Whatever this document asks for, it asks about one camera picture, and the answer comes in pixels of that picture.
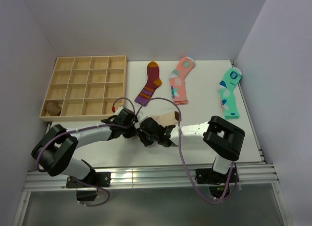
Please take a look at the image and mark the cream brown striped sock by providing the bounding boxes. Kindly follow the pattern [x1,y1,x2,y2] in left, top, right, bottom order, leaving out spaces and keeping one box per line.
[151,111,180,127]

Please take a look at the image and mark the tan brown ribbed sock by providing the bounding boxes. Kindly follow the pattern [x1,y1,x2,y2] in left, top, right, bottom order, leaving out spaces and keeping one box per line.
[45,101,61,116]

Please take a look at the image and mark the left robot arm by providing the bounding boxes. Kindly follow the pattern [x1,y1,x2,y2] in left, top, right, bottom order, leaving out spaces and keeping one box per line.
[31,108,137,187]

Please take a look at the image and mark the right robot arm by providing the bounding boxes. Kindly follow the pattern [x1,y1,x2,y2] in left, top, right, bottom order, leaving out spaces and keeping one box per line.
[137,114,245,182]

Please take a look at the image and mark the maroon purple striped sock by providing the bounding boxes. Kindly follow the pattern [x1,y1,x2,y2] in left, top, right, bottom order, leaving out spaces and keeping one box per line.
[135,61,162,106]

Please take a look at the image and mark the wooden compartment tray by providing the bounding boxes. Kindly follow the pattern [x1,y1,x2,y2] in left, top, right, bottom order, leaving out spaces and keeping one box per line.
[39,56,127,122]

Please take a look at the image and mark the pink patterned sock pair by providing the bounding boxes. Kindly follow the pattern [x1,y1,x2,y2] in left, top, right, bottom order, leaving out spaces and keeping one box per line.
[169,56,195,105]

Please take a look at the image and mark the mint green patterned sock pair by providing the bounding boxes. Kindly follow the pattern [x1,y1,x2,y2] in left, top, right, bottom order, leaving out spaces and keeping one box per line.
[217,67,242,119]

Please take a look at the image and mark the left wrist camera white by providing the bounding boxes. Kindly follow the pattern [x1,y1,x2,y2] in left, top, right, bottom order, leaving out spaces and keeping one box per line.
[112,105,124,115]

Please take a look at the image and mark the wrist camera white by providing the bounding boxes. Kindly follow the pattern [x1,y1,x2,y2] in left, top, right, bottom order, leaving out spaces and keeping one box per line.
[136,112,149,126]
[112,105,124,115]

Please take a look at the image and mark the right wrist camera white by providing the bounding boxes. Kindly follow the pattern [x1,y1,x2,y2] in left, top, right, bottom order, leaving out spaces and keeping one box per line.
[136,112,149,126]

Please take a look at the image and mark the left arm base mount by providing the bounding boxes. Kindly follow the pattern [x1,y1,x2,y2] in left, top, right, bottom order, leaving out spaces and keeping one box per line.
[66,172,111,207]

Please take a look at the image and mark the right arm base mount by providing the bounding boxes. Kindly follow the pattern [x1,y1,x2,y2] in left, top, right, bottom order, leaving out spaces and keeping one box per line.
[195,168,230,185]

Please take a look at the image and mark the aluminium rail frame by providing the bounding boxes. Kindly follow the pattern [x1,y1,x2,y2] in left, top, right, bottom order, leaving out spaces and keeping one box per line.
[13,118,288,226]

